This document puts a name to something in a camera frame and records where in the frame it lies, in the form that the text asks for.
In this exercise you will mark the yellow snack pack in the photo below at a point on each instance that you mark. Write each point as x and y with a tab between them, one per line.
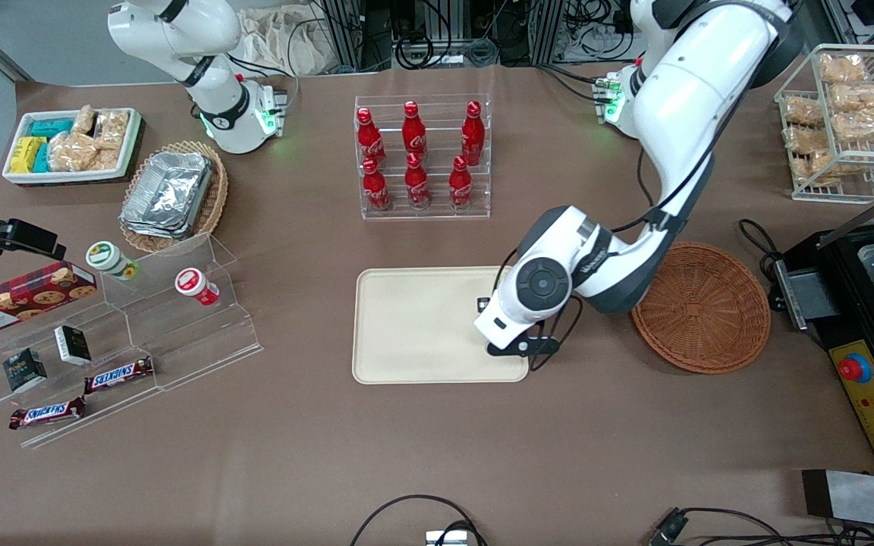
25	155

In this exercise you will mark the green lid yogurt cup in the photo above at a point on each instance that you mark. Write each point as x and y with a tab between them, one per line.
109	259

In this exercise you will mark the round brown wicker basket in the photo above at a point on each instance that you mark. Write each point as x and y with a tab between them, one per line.
710	311

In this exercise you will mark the aluminium profile frame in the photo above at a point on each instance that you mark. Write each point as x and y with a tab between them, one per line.
346	30

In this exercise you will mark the red lid yogurt cup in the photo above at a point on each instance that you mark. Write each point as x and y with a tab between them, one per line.
196	286

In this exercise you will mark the red cookie box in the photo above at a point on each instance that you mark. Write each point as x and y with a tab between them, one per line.
23	299

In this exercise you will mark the grey flat plate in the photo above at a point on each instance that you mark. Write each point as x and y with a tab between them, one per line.
862	497

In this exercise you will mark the stacked aluminium foil containers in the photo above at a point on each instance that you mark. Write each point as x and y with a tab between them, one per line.
168	193

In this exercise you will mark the clear bag of rice crackers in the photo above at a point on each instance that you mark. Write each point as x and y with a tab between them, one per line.
801	110
843	70
862	114
816	168
809	140

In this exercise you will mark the red emergency stop button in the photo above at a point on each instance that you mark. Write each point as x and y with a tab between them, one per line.
854	368

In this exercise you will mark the teal snack pack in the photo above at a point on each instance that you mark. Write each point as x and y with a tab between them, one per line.
51	127
42	159

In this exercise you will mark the silver plug connector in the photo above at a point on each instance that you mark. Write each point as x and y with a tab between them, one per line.
448	538

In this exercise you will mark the snickers bar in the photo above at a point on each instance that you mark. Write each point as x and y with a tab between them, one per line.
46	413
118	374

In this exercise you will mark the small black box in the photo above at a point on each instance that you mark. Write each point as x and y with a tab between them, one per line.
24	370
73	345

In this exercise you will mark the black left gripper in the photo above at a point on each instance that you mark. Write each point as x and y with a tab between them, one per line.
480	309

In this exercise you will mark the clear acrylic stepped stand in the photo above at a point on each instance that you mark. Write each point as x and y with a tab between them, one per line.
179	341

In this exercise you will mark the white rectangular snack bin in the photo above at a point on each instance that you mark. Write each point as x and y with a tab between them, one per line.
130	148

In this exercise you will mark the red cola bottle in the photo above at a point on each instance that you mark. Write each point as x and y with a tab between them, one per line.
460	186
413	133
417	186
473	136
370	140
375	189

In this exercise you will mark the oval light wicker basket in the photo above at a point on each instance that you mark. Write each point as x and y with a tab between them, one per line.
213	201

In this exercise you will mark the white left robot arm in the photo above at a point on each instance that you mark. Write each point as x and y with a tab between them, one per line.
680	98

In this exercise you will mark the black equipment frame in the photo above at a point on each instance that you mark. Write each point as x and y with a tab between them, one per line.
839	311

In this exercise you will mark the clear acrylic bottle rack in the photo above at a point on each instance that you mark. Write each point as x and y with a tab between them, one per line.
437	216

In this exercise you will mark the grey metal bracket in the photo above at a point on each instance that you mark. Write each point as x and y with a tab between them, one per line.
805	296

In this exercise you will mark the beige crumpled cloth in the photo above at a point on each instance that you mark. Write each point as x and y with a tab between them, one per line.
278	42

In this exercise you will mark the cream plastic tray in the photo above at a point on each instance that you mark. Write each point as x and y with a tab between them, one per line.
422	324

